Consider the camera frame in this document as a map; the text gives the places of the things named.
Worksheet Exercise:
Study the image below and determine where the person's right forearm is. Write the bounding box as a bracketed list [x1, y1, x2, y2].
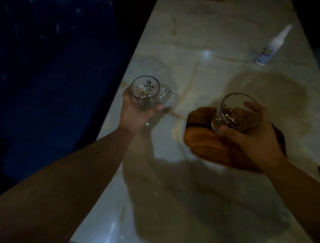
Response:
[260, 156, 320, 243]

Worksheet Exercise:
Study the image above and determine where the person's left forearm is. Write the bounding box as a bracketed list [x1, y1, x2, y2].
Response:
[0, 126, 137, 243]

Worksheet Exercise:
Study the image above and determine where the brown wooden tray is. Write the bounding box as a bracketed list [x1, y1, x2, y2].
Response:
[183, 107, 287, 173]

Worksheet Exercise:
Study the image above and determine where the person's left hand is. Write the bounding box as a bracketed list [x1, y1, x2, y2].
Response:
[118, 87, 163, 134]

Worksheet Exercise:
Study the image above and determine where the white spray bottle blue label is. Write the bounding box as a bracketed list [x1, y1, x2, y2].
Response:
[256, 24, 293, 66]

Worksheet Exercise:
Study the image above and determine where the plain clear drinking glass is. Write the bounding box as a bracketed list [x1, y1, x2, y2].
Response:
[211, 93, 263, 136]

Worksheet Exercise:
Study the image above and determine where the clear glass with black print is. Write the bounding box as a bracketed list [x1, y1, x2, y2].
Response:
[130, 76, 172, 111]

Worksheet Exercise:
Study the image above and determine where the person's right hand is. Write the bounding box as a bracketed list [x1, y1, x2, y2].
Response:
[219, 101, 287, 171]

